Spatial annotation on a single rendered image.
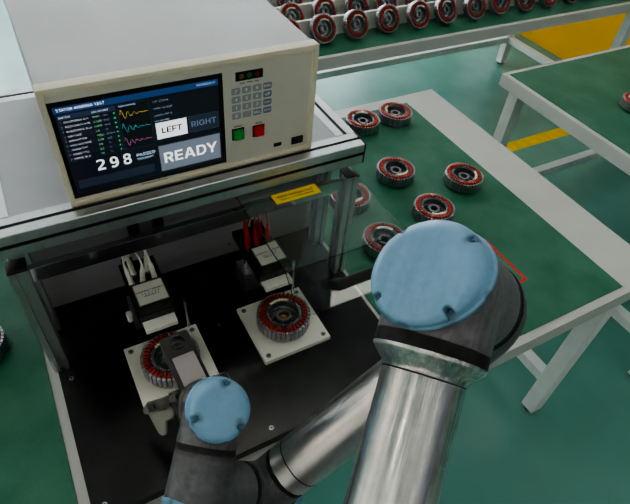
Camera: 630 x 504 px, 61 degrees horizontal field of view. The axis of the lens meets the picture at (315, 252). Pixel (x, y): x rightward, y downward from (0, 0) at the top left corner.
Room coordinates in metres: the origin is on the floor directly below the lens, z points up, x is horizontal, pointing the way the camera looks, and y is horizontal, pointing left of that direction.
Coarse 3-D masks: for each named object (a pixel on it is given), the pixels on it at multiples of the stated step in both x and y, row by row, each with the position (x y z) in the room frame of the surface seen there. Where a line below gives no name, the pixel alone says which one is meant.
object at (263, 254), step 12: (240, 240) 0.81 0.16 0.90; (252, 240) 0.81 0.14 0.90; (252, 252) 0.76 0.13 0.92; (264, 252) 0.76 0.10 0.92; (252, 264) 0.75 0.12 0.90; (264, 264) 0.73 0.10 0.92; (276, 264) 0.73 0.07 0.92; (264, 276) 0.72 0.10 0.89; (276, 276) 0.73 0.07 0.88; (264, 288) 0.70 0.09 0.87; (276, 288) 0.71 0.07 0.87
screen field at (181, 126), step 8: (216, 112) 0.76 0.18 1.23; (176, 120) 0.73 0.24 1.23; (184, 120) 0.73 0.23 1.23; (192, 120) 0.74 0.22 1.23; (200, 120) 0.75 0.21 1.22; (208, 120) 0.75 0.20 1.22; (216, 120) 0.76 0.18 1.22; (160, 128) 0.71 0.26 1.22; (168, 128) 0.72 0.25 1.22; (176, 128) 0.73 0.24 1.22; (184, 128) 0.73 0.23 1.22; (192, 128) 0.74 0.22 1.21; (200, 128) 0.75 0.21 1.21; (208, 128) 0.75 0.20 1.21; (160, 136) 0.71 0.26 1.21; (168, 136) 0.72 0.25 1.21
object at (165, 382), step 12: (156, 336) 0.60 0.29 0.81; (144, 348) 0.57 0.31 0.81; (156, 348) 0.58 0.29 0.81; (144, 360) 0.54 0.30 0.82; (156, 360) 0.56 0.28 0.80; (144, 372) 0.52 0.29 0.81; (156, 372) 0.52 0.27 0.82; (168, 372) 0.52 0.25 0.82; (156, 384) 0.51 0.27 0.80; (168, 384) 0.51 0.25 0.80
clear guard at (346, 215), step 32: (256, 192) 0.77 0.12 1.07; (352, 192) 0.80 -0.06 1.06; (256, 224) 0.69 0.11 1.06; (288, 224) 0.70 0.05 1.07; (320, 224) 0.70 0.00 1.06; (352, 224) 0.71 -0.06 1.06; (384, 224) 0.72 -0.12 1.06; (288, 256) 0.62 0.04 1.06; (320, 256) 0.63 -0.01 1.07; (352, 256) 0.64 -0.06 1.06; (320, 288) 0.58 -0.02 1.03; (352, 288) 0.60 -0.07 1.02
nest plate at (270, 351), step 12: (240, 312) 0.71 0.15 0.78; (252, 312) 0.71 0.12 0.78; (252, 324) 0.68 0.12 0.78; (312, 324) 0.70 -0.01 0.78; (252, 336) 0.65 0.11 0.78; (264, 336) 0.65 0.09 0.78; (312, 336) 0.67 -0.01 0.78; (324, 336) 0.67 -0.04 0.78; (264, 348) 0.62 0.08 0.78; (276, 348) 0.63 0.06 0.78; (288, 348) 0.63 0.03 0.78; (300, 348) 0.63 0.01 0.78; (264, 360) 0.60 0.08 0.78; (276, 360) 0.60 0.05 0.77
